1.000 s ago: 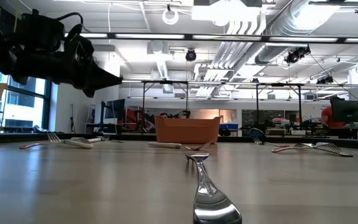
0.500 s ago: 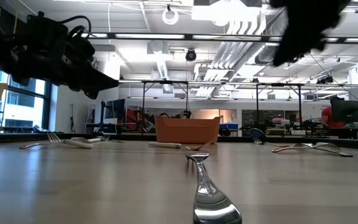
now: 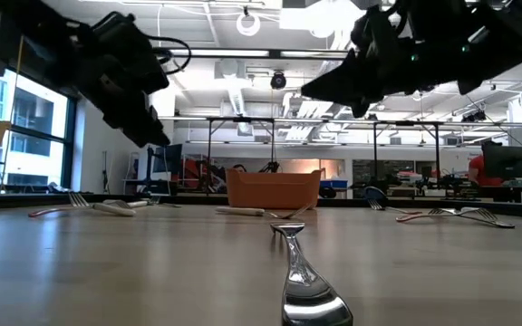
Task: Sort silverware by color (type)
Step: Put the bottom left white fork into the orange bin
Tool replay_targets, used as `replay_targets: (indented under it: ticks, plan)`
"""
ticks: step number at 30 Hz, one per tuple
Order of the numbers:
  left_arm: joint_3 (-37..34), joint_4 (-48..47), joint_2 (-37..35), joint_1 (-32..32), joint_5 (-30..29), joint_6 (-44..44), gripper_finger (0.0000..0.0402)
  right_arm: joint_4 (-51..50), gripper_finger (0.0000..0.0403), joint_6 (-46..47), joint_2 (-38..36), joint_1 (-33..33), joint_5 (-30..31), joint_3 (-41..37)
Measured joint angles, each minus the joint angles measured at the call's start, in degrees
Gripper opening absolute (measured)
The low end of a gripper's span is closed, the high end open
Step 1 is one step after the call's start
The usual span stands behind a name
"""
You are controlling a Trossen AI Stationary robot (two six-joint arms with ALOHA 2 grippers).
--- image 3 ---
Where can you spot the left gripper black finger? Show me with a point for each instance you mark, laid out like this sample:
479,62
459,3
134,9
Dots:
150,138
129,108

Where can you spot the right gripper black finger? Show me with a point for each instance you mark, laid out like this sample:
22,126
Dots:
360,103
347,77

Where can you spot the all-metal silver fork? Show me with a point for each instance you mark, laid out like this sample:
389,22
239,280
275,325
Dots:
308,294
501,223

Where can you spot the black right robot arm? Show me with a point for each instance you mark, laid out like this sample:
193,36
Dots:
515,31

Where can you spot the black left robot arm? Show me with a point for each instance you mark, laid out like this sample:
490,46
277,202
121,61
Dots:
25,31

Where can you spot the black computer monitor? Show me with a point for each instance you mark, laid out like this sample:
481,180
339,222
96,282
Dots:
168,158
505,160

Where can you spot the overhead black light bar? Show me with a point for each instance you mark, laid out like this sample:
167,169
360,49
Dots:
274,54

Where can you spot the blue storage box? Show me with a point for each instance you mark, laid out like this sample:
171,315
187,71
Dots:
333,184

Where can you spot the large window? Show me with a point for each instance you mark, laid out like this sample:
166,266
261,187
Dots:
39,113

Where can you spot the orange plastic bin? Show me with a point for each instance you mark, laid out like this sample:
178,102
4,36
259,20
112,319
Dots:
272,192

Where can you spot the person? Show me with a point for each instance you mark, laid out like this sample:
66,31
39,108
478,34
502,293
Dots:
478,174

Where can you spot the black background rig frame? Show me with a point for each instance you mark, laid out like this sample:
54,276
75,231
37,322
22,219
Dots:
437,154
209,149

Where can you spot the black hanging camera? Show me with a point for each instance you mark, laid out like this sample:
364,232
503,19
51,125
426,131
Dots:
278,80

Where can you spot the black ceiling camera cluster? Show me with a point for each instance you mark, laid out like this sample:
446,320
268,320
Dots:
474,116

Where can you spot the black aluminium table frame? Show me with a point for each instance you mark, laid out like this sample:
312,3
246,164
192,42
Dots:
39,199

